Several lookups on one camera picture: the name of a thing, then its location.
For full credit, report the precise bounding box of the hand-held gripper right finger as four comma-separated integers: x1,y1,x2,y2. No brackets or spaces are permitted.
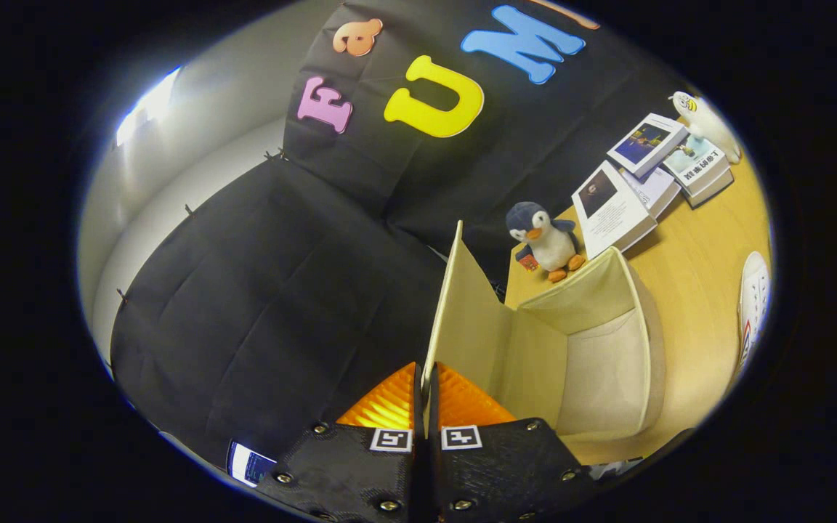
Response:
426,362,597,523

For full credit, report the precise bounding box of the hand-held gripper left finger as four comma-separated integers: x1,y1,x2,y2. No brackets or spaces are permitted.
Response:
254,362,426,523

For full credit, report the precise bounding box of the beige fabric storage box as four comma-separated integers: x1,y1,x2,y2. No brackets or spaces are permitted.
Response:
424,220,668,445

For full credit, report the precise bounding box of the white striped canvas shoe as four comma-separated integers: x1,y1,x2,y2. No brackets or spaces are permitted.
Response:
737,251,772,375

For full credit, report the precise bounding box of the blue and white object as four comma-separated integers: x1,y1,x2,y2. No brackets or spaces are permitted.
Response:
228,441,278,487

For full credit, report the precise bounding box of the black backdrop cloth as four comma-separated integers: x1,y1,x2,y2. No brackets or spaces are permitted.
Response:
110,0,688,466

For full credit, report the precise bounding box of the grey penguin plush toy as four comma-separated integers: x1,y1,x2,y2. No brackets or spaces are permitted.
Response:
506,201,586,284

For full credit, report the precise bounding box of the white book with dark photo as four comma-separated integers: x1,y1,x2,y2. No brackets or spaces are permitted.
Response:
571,160,658,260

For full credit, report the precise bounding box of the plain white book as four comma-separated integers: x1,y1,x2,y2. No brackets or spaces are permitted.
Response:
622,166,682,220

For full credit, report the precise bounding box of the dark-edged book under teal book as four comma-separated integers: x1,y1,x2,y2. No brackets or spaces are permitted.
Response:
684,169,735,209

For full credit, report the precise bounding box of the book with blue picture cover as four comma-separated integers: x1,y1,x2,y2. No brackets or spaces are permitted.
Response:
606,113,690,179

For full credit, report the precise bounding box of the book with teal cover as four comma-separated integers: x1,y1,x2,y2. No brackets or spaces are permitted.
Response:
662,134,730,197

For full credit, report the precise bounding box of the white duck plush toy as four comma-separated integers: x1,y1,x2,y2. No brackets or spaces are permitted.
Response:
668,91,743,165

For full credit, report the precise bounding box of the large ceiling light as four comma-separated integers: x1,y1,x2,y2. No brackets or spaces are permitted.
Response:
115,65,183,148

